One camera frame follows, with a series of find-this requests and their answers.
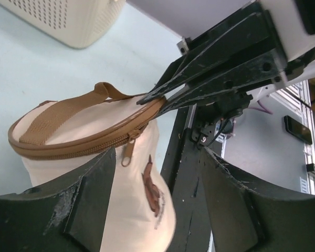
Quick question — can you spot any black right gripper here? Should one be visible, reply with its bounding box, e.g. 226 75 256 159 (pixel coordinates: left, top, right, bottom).
138 1 305 116

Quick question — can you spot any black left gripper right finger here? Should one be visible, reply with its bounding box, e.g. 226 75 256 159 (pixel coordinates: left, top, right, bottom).
199 148 315 251

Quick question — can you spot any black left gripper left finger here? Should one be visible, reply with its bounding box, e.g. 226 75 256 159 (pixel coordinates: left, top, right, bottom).
0 148 116 251

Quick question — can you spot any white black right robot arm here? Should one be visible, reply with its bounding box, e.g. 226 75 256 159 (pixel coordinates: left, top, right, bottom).
138 1 315 119

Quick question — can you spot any cream plastic laundry basket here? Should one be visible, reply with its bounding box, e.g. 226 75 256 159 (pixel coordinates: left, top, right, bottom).
0 0 126 49

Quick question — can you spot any black phone on floor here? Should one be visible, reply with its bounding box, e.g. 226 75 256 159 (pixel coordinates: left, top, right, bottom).
283 115 313 145

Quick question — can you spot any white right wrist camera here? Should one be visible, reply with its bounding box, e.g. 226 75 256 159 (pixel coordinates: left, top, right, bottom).
261 0 315 61

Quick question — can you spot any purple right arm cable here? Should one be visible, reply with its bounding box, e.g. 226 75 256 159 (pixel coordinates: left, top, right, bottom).
249 101 275 116

